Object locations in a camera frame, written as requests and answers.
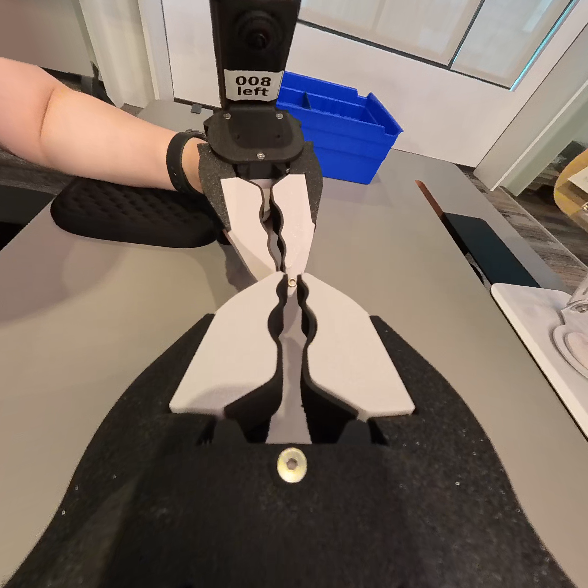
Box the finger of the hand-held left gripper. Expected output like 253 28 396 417
270 174 318 275
220 178 282 283

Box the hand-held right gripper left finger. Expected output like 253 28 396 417
168 271 288 445

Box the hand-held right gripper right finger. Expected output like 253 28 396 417
297 275 417 445

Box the blue plastic bin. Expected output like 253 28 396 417
275 70 405 185

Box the grey desk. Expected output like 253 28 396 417
0 100 588 588

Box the black wrist rest pad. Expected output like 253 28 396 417
50 178 232 251

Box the white sign stand base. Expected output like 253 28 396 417
490 281 588 424

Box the large grid window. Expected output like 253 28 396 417
296 0 580 91

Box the instruction sign board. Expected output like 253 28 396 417
552 149 588 217

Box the black wrist strap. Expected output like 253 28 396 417
166 131 208 194

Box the black cable tray cover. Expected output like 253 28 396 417
442 212 542 289

